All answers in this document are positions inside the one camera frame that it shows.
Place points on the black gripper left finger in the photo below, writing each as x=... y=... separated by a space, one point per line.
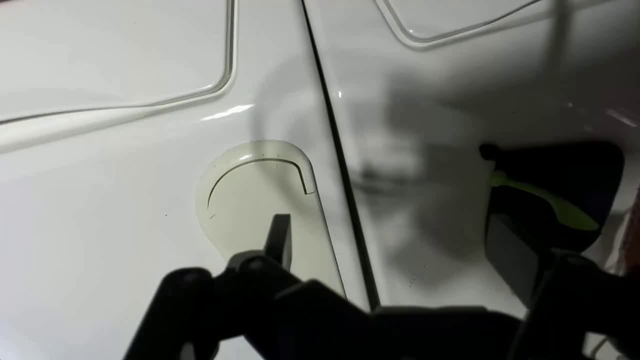
x=221 y=312

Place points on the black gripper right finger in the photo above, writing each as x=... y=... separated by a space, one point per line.
x=581 y=312

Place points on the white washing machine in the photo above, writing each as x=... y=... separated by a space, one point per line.
x=101 y=201

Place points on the cream dispenser lid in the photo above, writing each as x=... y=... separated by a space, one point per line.
x=247 y=207

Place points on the black object with green stripe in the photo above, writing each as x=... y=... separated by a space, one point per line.
x=566 y=173

